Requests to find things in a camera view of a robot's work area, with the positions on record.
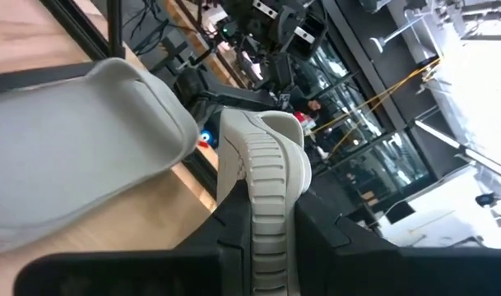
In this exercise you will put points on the grey rubber slide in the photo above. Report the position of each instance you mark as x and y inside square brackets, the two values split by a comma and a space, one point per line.
[266, 172]
[69, 144]

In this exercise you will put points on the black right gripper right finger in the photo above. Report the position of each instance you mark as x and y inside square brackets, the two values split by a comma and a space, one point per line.
[398, 275]

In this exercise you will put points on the computer tower with blue light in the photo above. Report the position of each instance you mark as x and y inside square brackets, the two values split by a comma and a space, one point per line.
[209, 137]

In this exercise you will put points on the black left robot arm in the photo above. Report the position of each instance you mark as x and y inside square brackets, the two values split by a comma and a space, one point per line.
[283, 24]

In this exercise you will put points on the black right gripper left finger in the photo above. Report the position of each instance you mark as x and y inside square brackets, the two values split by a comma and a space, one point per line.
[151, 275]

